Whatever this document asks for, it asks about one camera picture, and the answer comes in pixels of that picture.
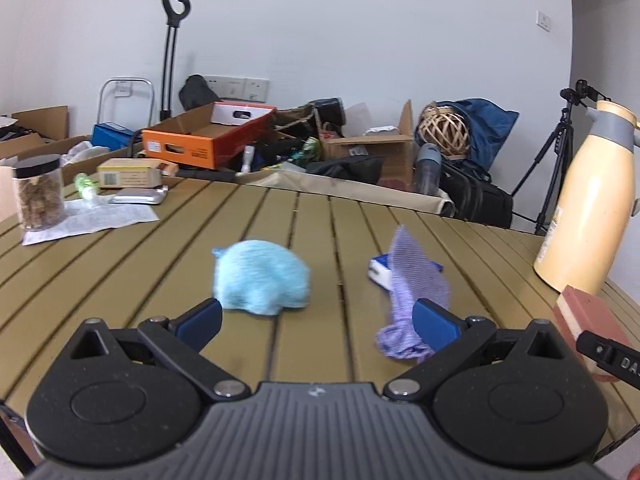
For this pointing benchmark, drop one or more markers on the green packet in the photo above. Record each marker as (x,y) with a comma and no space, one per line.
(85,185)

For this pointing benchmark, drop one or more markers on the rattan ball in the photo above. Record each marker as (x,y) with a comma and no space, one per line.
(442,132)

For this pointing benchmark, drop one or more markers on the cardboard box with raised flap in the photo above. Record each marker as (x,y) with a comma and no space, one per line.
(45,120)

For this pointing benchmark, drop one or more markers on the silver metal cart frame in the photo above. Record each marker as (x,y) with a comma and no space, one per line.
(125,80)

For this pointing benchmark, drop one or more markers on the large open cardboard box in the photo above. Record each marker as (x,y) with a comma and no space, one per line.
(5,185)

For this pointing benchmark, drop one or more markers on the blue fabric bag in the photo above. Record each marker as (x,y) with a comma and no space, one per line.
(492,125)

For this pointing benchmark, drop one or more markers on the black tripod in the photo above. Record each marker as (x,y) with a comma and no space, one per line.
(562,145)

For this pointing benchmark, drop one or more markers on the cream thermos jug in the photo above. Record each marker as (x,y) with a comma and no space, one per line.
(585,210)

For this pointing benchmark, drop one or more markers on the blue fluffy ball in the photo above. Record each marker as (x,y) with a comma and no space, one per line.
(260,275)

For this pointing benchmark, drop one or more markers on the lavender mesh cloth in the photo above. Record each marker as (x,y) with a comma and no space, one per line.
(415,270)

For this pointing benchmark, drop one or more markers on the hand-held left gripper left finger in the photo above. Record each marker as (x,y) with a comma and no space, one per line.
(197,322)

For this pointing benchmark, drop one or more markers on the open brown cardboard box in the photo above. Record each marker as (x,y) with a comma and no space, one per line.
(370,160)

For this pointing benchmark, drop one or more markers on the grey blue bottle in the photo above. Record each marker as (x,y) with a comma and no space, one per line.
(427,170)

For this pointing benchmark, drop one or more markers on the black fabric pouch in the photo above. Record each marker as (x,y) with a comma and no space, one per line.
(345,167)

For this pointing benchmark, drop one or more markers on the clear jar with brown snacks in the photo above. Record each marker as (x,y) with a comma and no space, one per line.
(40,200)

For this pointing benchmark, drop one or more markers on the white wall socket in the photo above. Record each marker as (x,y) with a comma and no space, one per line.
(216,86)
(125,91)
(235,88)
(257,90)

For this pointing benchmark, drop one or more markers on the tan cardboard carton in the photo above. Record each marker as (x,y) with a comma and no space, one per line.
(130,174)

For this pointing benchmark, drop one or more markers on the orange cardboard box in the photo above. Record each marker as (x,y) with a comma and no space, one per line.
(195,150)

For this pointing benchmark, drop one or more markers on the black bag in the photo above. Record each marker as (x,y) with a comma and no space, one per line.
(197,92)

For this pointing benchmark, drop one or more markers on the silver foil pack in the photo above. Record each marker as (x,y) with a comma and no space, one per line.
(137,196)

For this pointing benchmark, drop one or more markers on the olive slatted folding table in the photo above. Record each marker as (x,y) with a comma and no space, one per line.
(150,280)

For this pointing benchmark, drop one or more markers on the cardboard box with dark clothes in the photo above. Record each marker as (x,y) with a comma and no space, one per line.
(20,147)

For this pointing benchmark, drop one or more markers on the pink sponge block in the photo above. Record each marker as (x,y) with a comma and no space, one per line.
(585,310)

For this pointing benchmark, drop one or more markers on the blue white small box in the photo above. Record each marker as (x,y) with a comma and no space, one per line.
(380,267)

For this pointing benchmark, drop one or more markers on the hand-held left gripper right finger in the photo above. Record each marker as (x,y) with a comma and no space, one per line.
(437,325)

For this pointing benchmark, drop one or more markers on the white paper sheet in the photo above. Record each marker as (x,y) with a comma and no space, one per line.
(100,220)

